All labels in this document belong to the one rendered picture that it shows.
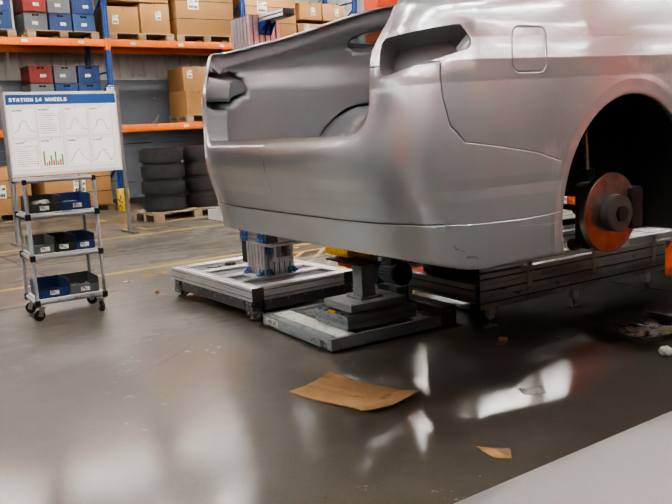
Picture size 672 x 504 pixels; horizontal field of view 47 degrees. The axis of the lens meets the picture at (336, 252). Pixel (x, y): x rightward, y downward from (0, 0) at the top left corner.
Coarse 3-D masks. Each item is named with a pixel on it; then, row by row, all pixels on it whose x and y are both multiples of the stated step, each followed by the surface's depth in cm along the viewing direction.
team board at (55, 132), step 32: (0, 96) 921; (32, 96) 943; (64, 96) 966; (96, 96) 990; (32, 128) 947; (64, 128) 970; (96, 128) 994; (32, 160) 951; (64, 160) 974; (96, 160) 998; (128, 224) 1031
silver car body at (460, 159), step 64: (448, 0) 243; (512, 0) 254; (576, 0) 270; (640, 0) 289; (256, 64) 398; (320, 64) 418; (384, 64) 254; (448, 64) 243; (512, 64) 255; (576, 64) 271; (640, 64) 290; (256, 128) 398; (320, 128) 419; (384, 128) 251; (448, 128) 246; (512, 128) 258; (576, 128) 275; (640, 128) 323; (256, 192) 328; (320, 192) 284; (384, 192) 258; (448, 192) 250; (512, 192) 261; (576, 192) 313; (640, 192) 311; (384, 256) 270; (448, 256) 255; (512, 256) 264
